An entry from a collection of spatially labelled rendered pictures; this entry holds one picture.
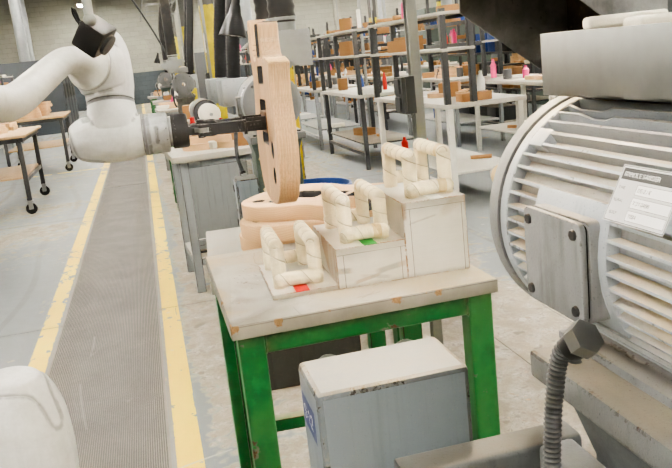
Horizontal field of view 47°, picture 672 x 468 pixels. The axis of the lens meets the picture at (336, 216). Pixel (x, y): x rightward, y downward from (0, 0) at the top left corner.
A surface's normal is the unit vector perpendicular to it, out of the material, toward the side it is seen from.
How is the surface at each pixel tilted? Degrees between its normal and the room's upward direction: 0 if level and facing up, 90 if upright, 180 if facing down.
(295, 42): 90
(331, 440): 90
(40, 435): 79
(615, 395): 0
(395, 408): 90
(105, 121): 65
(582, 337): 49
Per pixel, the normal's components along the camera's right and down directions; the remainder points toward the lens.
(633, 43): -0.96, 0.15
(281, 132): 0.19, -0.07
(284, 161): 0.22, 0.33
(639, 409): -0.11, -0.97
